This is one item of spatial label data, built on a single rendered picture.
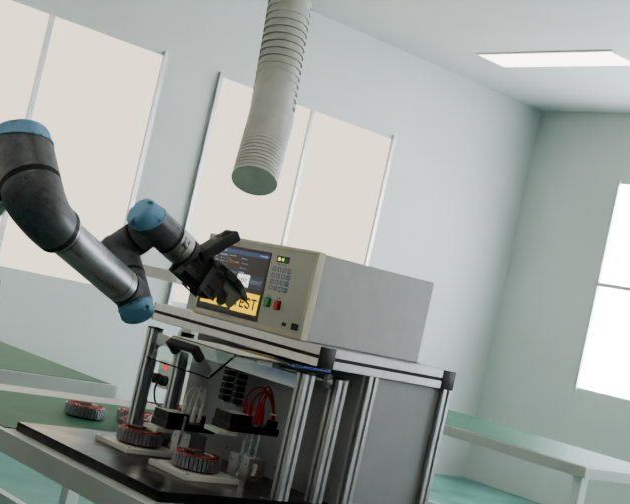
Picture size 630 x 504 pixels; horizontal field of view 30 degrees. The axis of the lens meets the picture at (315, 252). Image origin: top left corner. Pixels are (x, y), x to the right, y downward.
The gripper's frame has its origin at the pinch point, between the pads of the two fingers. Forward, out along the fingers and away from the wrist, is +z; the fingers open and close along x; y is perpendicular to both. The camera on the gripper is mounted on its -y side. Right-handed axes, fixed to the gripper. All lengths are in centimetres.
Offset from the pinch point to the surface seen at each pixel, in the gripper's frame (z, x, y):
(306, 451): 31.2, 11.3, 21.3
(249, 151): 43, -106, -72
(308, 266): 2.4, 11.8, -11.7
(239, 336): 8.0, -3.9, 7.1
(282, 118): 48, -108, -91
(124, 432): 5.9, -19.2, 39.1
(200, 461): 8.4, 8.7, 37.7
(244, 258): 2.8, -12.5, -10.8
